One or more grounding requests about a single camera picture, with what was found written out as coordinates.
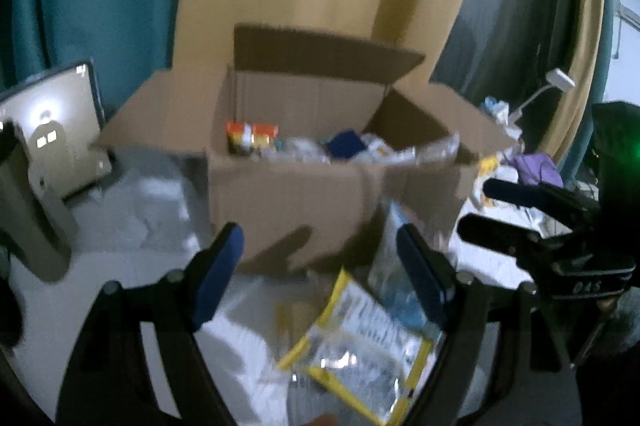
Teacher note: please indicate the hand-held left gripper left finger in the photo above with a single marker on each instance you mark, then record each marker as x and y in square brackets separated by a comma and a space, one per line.
[217, 276]

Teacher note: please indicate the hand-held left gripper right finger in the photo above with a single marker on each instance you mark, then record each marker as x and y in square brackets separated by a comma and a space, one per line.
[425, 276]

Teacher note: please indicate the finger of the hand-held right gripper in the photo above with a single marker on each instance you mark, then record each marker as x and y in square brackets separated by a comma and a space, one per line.
[530, 196]
[495, 231]

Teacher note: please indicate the blue white snack bag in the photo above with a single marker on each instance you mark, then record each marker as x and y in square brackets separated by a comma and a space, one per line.
[392, 276]

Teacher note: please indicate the yellow snack packet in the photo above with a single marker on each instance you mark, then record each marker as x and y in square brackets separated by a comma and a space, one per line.
[360, 341]

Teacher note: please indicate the brown cardboard box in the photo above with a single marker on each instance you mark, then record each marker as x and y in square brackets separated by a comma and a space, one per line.
[280, 206]

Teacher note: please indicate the orange snack packet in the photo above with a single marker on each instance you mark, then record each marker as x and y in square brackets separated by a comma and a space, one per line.
[250, 139]

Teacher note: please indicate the blue and white packet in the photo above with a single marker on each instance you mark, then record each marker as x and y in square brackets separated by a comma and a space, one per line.
[345, 145]

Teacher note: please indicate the person's left hand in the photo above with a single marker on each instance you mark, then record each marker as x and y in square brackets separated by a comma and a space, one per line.
[322, 421]

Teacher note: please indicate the purple cloth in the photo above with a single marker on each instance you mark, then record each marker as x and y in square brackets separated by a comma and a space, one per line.
[537, 169]

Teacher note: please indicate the yellow pack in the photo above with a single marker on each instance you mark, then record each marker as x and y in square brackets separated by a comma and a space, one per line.
[489, 164]

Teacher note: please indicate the white desk organiser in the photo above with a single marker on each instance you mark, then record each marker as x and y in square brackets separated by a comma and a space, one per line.
[500, 111]

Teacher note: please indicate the white sheet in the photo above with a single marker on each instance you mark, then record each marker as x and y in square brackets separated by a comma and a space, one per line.
[150, 216]

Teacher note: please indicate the white desk lamp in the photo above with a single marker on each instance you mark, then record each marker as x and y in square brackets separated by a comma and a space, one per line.
[560, 79]

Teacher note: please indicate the narrow teal curtain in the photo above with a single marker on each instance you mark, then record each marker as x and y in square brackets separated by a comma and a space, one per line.
[606, 56]

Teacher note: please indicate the narrow yellow curtain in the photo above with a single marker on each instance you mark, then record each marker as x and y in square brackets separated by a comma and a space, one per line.
[587, 31]

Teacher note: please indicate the steel travel tumbler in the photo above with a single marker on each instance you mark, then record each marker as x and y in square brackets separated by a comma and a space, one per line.
[35, 226]

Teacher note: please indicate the dark glass window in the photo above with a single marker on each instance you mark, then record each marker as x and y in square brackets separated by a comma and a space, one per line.
[515, 6]

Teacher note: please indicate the tablet computer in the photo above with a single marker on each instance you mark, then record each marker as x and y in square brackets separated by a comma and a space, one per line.
[65, 106]

